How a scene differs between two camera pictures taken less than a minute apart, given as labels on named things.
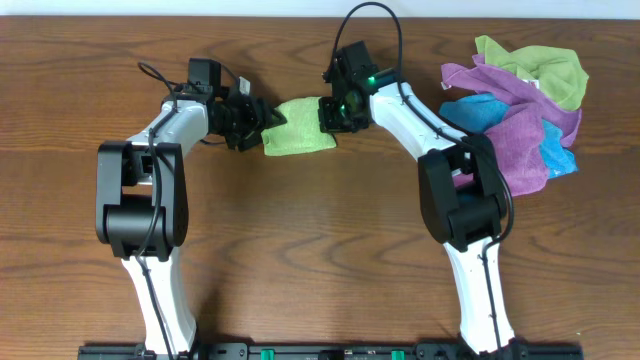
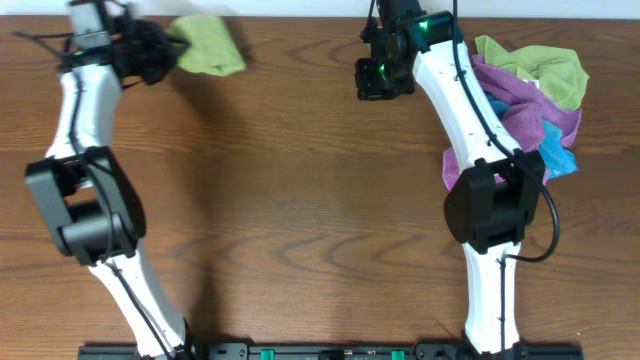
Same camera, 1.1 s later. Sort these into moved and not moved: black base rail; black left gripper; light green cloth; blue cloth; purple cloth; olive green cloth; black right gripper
Moved: black left gripper; black right gripper; light green cloth
Not moved: olive green cloth; black base rail; purple cloth; blue cloth
